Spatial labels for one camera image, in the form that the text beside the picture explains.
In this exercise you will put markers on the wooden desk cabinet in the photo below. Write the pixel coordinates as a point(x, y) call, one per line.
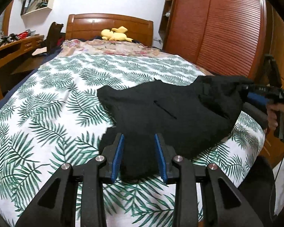
point(11, 51)

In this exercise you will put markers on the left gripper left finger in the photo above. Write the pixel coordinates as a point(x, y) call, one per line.
point(55, 203)

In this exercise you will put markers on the black coat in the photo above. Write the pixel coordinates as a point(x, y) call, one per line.
point(190, 118)

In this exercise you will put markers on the red basket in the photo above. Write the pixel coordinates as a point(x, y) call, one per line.
point(23, 35)

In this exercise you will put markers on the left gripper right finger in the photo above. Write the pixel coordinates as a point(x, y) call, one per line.
point(222, 203)

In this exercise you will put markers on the palm leaf print bedsheet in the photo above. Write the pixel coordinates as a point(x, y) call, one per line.
point(56, 117)

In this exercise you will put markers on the wooden headboard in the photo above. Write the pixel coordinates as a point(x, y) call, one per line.
point(89, 25)

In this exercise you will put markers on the yellow plush toy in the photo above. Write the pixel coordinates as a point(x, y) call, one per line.
point(116, 34)

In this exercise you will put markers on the right hand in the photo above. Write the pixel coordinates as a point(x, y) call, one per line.
point(275, 118)

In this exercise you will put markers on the wooden louvered wardrobe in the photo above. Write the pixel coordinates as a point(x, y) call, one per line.
point(225, 37)

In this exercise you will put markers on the floral quilt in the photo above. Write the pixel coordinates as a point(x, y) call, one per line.
point(100, 47)

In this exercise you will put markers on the dark wooden chair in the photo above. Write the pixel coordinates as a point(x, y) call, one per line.
point(53, 36)

